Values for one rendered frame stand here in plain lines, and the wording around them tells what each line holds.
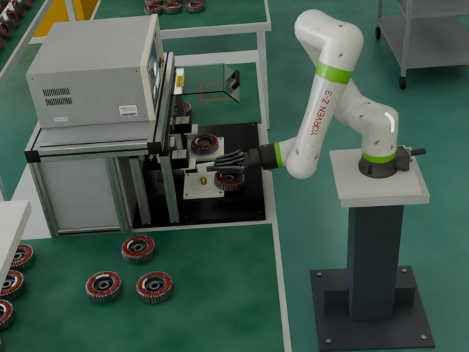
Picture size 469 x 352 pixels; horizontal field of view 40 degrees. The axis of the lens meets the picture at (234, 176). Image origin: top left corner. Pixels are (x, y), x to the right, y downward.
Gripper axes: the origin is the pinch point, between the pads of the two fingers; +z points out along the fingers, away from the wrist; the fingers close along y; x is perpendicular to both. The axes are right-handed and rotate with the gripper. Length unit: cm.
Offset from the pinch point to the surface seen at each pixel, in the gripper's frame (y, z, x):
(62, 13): 347, 149, -48
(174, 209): -19.8, 11.2, -1.7
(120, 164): -18.2, 24.4, 19.0
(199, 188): -2.6, 4.2, -7.3
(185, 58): 119, 16, -9
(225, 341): -72, -5, -12
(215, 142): 22.6, -2.2, -4.4
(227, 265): -40.8, -5.4, -11.7
